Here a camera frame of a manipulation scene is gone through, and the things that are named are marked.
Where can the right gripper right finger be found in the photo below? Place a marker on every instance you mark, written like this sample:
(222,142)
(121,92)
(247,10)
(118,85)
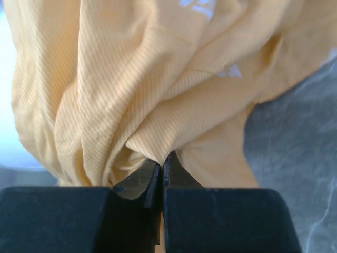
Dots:
(199,219)

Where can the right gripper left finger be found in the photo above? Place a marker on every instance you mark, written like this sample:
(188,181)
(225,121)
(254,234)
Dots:
(122,218)

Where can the orange Mickey Mouse pillowcase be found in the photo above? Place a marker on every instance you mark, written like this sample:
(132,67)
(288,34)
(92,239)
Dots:
(101,87)

